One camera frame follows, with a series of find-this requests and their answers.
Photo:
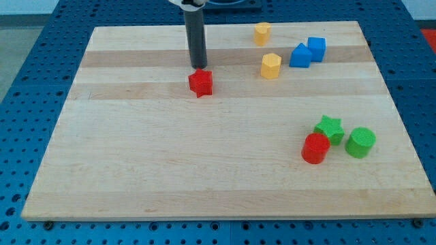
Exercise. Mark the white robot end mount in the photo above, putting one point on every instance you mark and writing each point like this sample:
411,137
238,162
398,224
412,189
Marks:
189,5

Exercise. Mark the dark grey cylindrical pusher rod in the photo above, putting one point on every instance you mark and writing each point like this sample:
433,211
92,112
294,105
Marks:
194,25

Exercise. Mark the blue triangle block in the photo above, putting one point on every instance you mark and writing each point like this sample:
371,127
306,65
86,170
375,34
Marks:
301,57

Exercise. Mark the blue cube block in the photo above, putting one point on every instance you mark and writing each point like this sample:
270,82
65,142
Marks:
317,46

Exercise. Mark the red star block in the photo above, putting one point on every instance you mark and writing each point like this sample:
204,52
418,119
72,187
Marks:
201,82

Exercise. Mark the yellow heart block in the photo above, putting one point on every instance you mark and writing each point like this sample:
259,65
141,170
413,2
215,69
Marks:
262,31

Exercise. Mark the yellow hexagon block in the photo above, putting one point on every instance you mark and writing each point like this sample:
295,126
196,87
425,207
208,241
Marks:
271,64

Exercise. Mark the wooden board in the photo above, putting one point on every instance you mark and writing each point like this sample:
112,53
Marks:
134,143

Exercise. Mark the green star block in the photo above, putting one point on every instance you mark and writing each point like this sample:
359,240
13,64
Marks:
331,128

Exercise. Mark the red cylinder block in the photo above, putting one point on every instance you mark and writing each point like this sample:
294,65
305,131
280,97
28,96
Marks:
315,148

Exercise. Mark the green cylinder block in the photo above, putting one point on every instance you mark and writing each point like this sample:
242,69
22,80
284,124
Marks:
360,142

